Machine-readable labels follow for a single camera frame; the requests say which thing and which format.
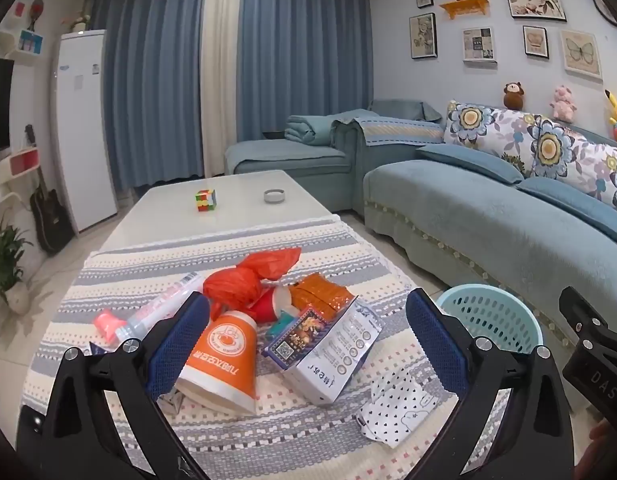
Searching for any brown monkey plush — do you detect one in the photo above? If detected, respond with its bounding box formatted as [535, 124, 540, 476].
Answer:
[503, 81, 526, 111]

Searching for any orange wall shelf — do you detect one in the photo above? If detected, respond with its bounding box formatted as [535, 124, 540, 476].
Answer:
[439, 0, 489, 20]

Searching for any orange paper cup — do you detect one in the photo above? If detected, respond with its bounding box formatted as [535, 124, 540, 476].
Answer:
[174, 307, 262, 416]

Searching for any white newsprint wall canvas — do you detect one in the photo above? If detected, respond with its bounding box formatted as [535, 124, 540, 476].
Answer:
[463, 26, 498, 65]

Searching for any orange snack packet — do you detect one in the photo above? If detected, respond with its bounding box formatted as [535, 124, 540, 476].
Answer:
[288, 272, 357, 321]

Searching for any blue curtain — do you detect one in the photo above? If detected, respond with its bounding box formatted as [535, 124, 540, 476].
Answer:
[236, 0, 374, 136]
[91, 0, 209, 196]

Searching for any teal packet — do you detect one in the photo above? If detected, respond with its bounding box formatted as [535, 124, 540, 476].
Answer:
[268, 310, 302, 336]

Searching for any light blue plastic basket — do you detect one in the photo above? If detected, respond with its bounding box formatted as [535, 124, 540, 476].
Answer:
[433, 284, 544, 361]

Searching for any purple card packet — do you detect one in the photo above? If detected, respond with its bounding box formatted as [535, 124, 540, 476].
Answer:
[261, 305, 349, 372]

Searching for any black round wall clock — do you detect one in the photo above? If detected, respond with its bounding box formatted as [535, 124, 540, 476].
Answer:
[591, 0, 617, 26]

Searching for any woven striped tablecloth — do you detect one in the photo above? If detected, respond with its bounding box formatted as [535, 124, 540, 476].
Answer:
[21, 217, 514, 480]

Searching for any clear plastic bottle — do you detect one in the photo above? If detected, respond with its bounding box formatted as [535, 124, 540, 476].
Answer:
[116, 272, 199, 345]

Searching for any white heart-print tissue packet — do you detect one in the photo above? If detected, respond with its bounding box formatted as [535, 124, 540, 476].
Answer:
[356, 367, 442, 448]

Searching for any white refrigerator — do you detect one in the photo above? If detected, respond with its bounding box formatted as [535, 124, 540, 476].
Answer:
[51, 29, 119, 233]

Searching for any pink pig plush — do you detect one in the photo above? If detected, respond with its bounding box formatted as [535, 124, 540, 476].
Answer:
[549, 85, 577, 123]

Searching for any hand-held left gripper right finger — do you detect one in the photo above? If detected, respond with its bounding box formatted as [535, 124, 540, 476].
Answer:
[389, 289, 574, 480]

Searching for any tall black picture frame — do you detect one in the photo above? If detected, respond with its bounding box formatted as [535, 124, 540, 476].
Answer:
[409, 12, 438, 60]

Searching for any butterfly picture frame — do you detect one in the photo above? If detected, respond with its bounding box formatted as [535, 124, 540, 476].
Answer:
[559, 29, 603, 79]

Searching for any orange plastic bag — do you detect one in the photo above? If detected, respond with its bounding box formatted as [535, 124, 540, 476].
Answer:
[202, 246, 303, 321]

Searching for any red paper cup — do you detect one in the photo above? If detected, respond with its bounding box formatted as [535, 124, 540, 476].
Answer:
[248, 287, 296, 323]

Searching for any black acoustic guitar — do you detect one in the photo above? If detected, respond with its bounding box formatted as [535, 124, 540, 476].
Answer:
[24, 124, 75, 255]

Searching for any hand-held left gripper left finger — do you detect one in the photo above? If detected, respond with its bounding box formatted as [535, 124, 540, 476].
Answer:
[16, 290, 212, 480]

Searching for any floral cushion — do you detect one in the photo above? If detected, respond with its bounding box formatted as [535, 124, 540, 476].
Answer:
[523, 115, 617, 221]
[443, 100, 539, 178]

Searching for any folded teal blanket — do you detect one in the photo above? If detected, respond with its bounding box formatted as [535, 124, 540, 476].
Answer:
[284, 109, 359, 147]

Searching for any pink plastic cap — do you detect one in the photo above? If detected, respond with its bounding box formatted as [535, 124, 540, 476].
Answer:
[93, 310, 126, 343]

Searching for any white curved wall shelf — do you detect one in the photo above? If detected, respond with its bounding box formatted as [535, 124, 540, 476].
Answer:
[0, 27, 42, 221]

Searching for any teal sofa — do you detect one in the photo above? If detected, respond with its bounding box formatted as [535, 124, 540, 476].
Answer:
[223, 97, 617, 356]

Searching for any white coffee table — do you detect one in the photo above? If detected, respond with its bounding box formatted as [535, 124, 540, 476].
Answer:
[101, 170, 339, 253]

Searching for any artificial flower bunch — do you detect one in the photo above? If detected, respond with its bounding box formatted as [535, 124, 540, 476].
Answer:
[63, 10, 92, 33]

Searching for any white curtain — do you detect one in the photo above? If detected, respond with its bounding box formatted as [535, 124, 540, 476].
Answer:
[201, 0, 246, 178]

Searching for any green potted plant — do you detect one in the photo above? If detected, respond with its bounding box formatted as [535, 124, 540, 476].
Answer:
[0, 215, 34, 313]

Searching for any white cardboard box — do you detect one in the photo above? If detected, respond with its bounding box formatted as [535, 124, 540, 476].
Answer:
[286, 297, 384, 406]

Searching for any silver foil wrapper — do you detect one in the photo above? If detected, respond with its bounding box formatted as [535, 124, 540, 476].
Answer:
[156, 387, 186, 416]

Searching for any blue pillow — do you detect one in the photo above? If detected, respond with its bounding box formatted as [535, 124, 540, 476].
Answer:
[416, 144, 527, 185]
[516, 176, 617, 233]

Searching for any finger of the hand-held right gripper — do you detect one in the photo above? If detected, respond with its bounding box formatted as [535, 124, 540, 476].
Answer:
[559, 286, 617, 350]

